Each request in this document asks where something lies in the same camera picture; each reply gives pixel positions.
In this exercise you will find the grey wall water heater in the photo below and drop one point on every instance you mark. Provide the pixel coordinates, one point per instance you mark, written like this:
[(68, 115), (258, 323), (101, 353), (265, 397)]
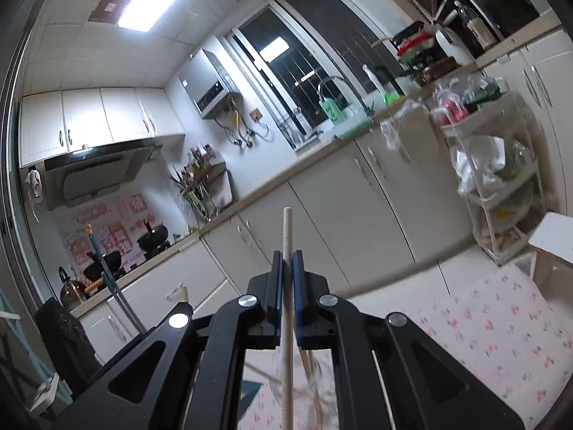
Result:
[(210, 85)]

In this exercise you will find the black cooking pot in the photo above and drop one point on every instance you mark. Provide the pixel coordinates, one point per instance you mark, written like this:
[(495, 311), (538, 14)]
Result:
[(102, 265)]

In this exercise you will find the black wok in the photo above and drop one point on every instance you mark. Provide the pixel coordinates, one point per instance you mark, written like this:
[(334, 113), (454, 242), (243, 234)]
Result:
[(152, 238)]

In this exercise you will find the ceiling vent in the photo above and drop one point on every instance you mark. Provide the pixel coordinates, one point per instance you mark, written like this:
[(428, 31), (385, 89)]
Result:
[(109, 5)]

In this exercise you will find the teal wooden folding rack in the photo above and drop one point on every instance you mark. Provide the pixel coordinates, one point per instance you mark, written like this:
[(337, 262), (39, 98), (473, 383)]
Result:
[(49, 389)]

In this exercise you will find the curved sink faucet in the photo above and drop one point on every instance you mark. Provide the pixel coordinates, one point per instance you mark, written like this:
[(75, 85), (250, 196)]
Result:
[(344, 85)]

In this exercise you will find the white upper cabinets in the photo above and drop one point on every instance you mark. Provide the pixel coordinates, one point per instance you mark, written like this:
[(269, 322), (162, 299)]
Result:
[(89, 116)]

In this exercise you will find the white rolling storage cart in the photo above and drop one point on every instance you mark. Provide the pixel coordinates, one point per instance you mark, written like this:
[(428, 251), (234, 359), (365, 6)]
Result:
[(492, 174)]

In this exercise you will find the green cup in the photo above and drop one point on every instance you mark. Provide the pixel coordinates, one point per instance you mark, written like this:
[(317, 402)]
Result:
[(394, 97)]

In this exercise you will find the range hood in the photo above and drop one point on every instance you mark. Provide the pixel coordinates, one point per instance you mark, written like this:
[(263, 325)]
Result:
[(94, 174)]

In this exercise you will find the pink wall stickers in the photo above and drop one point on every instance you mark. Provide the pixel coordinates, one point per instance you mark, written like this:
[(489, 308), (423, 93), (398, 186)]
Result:
[(116, 228)]

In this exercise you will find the white wooden stool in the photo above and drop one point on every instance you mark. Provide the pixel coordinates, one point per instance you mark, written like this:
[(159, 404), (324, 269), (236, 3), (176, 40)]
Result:
[(553, 237)]

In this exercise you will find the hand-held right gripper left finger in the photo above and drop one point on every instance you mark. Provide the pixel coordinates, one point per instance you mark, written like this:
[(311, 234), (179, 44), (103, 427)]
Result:
[(280, 273)]

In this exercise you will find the brown glass kettle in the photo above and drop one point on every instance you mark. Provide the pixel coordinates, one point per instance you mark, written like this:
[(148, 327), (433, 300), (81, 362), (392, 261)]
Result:
[(71, 291)]

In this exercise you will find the wall socket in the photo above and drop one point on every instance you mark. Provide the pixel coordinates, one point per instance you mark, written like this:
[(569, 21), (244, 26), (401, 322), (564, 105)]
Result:
[(255, 114)]

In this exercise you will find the clear plastic bottle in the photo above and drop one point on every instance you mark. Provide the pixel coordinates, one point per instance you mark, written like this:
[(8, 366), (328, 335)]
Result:
[(476, 24)]

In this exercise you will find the green hanging pouch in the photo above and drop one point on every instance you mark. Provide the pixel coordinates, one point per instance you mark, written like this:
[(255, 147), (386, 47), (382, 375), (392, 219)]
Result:
[(332, 109)]

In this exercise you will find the sliding window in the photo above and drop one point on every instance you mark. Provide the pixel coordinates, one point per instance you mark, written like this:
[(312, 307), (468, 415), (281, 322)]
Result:
[(304, 45)]

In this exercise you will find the white spray bottle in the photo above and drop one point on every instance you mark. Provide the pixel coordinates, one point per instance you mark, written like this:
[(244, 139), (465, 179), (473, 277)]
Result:
[(372, 80)]

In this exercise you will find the light single wooden chopstick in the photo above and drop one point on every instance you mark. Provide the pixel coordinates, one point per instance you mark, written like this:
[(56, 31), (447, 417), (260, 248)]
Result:
[(288, 233)]

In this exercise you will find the hanging clear plastic bag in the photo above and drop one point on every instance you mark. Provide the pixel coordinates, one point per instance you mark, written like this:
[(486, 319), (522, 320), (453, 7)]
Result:
[(398, 125)]

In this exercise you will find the white base cabinets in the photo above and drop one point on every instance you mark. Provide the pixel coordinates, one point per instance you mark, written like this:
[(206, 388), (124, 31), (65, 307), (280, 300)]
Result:
[(358, 206)]

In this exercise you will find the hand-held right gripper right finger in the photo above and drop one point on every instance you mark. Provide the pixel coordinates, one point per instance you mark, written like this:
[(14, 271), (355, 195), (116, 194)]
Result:
[(296, 273)]

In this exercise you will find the white kettle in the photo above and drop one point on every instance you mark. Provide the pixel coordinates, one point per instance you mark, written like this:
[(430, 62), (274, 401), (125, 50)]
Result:
[(454, 47)]

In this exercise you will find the wall spice rack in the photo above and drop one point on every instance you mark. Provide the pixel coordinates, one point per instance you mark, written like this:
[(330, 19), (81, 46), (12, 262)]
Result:
[(203, 179)]

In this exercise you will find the stack of pots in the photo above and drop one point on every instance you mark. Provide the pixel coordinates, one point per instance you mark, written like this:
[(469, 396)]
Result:
[(416, 49)]

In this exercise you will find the clear glass jar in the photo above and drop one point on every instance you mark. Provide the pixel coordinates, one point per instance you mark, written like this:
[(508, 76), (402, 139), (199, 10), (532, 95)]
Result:
[(275, 396)]

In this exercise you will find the floral tablecloth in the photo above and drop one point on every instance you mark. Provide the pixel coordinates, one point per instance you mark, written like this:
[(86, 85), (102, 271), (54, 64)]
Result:
[(470, 331)]

